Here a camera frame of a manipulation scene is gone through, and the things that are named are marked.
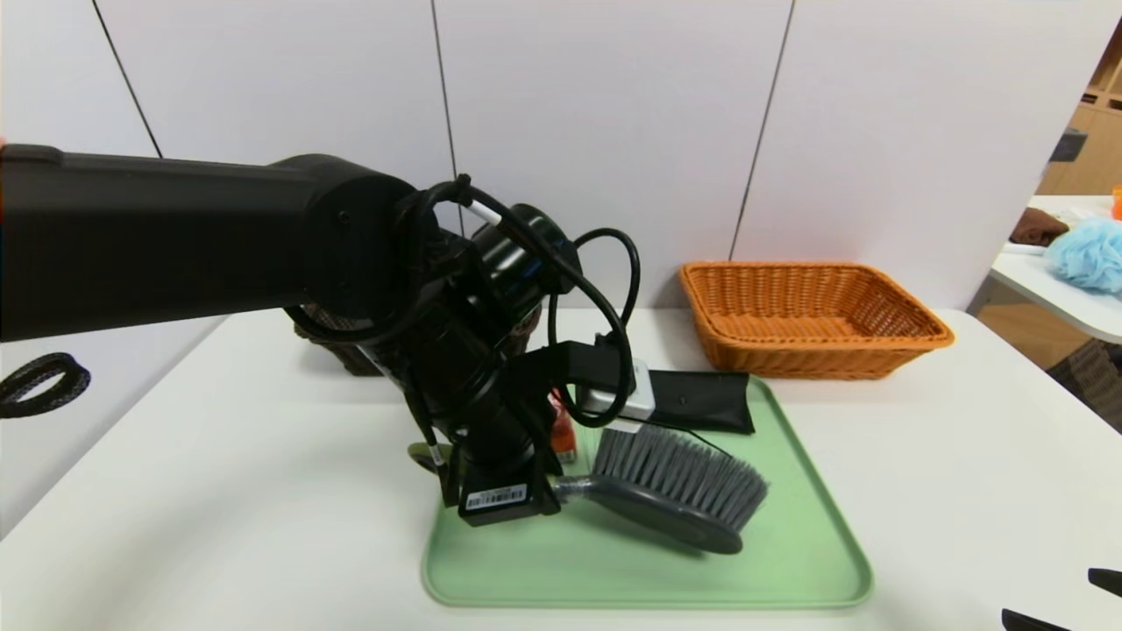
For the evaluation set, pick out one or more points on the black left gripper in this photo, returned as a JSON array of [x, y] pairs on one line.
[[497, 500]]

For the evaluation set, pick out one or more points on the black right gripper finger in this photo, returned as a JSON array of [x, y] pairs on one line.
[[1109, 583], [1030, 622]]

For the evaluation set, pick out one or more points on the small red snack box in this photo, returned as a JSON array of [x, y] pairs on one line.
[[564, 438]]

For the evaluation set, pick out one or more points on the orange and black left arm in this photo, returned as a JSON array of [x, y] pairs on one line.
[[175, 237]]

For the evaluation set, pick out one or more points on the dark brown wicker basket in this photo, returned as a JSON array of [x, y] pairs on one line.
[[364, 361]]

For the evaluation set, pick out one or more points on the orange wicker basket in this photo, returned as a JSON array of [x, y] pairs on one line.
[[789, 359]]

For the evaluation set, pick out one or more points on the light green plastic tray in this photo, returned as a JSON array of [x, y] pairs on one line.
[[666, 583]]

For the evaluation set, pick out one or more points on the dark woven seat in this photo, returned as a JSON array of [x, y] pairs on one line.
[[1091, 381]]

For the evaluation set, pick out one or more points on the black glasses pouch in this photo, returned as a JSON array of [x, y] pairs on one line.
[[701, 403]]

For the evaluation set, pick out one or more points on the white side table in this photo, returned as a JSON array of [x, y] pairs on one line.
[[1052, 298]]

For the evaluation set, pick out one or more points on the light blue bath loofah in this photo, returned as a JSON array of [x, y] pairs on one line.
[[1091, 254]]

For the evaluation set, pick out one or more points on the brown folded cloth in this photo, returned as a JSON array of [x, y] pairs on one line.
[[1034, 230]]

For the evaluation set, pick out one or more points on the orange cup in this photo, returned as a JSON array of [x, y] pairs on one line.
[[1117, 206]]

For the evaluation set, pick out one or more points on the light wooden shelf cabinet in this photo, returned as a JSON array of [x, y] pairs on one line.
[[1096, 162]]

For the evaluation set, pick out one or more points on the dark grey box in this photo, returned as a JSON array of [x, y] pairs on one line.
[[1065, 147]]

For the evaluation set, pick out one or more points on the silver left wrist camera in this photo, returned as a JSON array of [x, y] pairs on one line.
[[627, 403]]

